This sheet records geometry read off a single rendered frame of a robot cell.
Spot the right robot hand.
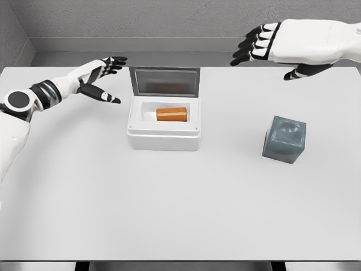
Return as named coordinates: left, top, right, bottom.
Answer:
left=230, top=19, right=342, bottom=81

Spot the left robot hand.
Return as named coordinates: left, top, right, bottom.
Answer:
left=66, top=56, right=128, bottom=104

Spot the white hinged box lid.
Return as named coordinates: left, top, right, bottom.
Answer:
left=129, top=66, right=201, bottom=98

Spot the orange cylinder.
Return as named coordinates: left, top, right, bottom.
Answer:
left=156, top=107, right=188, bottom=123

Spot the white box body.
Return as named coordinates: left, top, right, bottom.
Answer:
left=126, top=95, right=202, bottom=152

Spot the grey cube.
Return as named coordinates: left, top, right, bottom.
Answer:
left=262, top=115, right=307, bottom=164

